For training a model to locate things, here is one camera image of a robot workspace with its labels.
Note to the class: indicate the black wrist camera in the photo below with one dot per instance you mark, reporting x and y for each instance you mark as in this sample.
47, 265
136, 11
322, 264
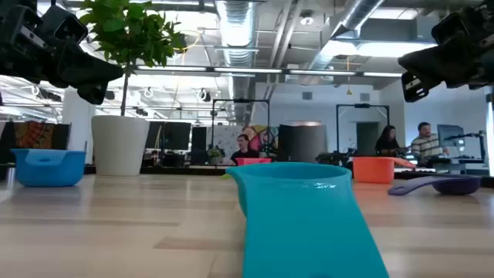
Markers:
445, 29
67, 27

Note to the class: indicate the small potted plant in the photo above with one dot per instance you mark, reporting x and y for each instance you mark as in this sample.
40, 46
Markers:
215, 154

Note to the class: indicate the large blue measuring cup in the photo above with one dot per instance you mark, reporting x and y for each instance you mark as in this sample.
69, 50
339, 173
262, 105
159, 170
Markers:
48, 171

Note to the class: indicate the black aluminium table frame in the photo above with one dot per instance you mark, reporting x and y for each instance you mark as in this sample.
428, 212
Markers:
173, 170

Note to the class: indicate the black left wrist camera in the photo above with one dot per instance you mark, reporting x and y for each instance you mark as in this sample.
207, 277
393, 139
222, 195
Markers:
67, 27

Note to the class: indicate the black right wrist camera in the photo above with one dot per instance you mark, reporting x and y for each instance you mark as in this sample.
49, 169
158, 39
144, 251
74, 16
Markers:
445, 29

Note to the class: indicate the black rectangular panel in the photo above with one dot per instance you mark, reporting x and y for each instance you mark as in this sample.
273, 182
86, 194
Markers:
199, 138

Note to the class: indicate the red measuring cup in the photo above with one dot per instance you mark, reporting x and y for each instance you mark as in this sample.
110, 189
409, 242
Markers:
252, 161

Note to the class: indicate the small indigo measuring cup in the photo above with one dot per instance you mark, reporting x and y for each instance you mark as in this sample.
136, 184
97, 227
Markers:
457, 186

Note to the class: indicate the white plant pot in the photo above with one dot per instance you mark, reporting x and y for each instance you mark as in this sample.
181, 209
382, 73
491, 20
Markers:
119, 146

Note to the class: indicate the green leafy plant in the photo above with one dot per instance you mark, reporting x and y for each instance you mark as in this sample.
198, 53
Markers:
131, 34

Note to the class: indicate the grey desktop monitor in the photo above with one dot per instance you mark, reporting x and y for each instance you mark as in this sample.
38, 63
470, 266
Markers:
449, 135

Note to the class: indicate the colourful wall mural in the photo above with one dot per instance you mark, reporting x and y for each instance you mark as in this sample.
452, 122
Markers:
264, 137

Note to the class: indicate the orange patterned wall art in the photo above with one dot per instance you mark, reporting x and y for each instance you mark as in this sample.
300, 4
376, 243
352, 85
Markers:
34, 135

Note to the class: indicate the long ceiling light strip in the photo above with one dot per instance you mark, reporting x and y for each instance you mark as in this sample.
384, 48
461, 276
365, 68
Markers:
247, 70

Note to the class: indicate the black stand frame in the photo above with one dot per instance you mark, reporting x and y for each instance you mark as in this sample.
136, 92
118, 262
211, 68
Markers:
363, 105
239, 100

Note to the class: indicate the silver ventilation duct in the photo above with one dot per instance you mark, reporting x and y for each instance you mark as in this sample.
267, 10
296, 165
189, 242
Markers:
347, 23
237, 31

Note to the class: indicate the orange measuring cup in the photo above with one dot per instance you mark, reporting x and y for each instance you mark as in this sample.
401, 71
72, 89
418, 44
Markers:
372, 171

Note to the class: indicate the large grey cylinder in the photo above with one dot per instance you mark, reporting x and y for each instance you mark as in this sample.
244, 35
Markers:
305, 143

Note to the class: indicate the green measuring cup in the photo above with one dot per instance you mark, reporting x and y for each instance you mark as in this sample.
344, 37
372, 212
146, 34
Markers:
227, 176

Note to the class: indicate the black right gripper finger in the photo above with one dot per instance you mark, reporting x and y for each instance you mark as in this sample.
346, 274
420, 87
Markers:
413, 87
428, 63

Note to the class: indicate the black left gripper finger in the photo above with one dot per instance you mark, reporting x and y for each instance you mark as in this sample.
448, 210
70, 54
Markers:
92, 93
85, 69

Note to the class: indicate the black computer monitor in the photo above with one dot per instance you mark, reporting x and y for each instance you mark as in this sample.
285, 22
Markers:
154, 135
177, 135

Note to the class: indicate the teal measuring cup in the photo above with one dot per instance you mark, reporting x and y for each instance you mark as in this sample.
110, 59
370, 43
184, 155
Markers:
305, 224

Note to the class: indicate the person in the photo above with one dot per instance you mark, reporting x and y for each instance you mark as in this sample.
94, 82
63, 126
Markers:
426, 146
244, 148
387, 144

